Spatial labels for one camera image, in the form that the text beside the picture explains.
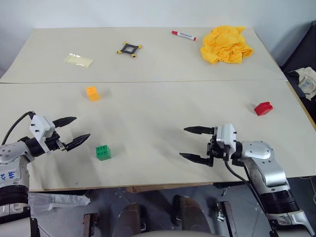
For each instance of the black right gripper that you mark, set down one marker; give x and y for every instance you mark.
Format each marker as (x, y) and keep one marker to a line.
(214, 150)

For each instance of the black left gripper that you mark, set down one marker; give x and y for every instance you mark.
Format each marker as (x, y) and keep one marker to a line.
(53, 144)

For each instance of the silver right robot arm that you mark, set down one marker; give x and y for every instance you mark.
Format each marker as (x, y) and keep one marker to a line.
(263, 154)

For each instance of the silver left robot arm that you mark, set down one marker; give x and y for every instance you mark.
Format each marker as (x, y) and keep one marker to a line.
(10, 153)

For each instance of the green toy brick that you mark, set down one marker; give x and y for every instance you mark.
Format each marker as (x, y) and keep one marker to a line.
(103, 153)

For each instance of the orange toy brick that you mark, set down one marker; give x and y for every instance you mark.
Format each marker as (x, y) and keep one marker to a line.
(93, 94)

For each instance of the dark rounded shape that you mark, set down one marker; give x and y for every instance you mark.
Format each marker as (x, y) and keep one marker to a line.
(191, 214)
(129, 218)

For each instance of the clear plastic packet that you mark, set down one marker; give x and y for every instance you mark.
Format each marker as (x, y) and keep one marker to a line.
(79, 60)

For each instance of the clear plastic bag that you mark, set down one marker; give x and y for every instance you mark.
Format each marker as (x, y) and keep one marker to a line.
(56, 201)

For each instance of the red toy brick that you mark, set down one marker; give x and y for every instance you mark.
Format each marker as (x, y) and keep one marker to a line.
(263, 109)

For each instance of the brown wooden table leg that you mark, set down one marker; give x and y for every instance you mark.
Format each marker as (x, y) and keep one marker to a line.
(89, 224)
(227, 218)

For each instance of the crumpled yellow cloth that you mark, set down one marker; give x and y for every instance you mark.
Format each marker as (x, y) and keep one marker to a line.
(225, 47)

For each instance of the red capped whiteboard marker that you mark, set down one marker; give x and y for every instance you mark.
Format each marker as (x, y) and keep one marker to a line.
(184, 35)

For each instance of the white cloth bag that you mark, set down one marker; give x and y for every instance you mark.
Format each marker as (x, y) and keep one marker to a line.
(307, 81)

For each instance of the dark chair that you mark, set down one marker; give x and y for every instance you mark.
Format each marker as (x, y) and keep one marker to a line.
(300, 54)

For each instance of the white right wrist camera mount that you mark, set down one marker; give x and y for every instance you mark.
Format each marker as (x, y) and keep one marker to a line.
(227, 135)

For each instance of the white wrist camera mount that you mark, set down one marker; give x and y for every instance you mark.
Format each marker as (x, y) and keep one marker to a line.
(39, 127)
(227, 135)

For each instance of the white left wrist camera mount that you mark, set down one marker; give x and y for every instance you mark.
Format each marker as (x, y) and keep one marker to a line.
(39, 127)

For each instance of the black yellow square bracket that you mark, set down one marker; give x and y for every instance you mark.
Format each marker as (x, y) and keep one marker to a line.
(129, 49)

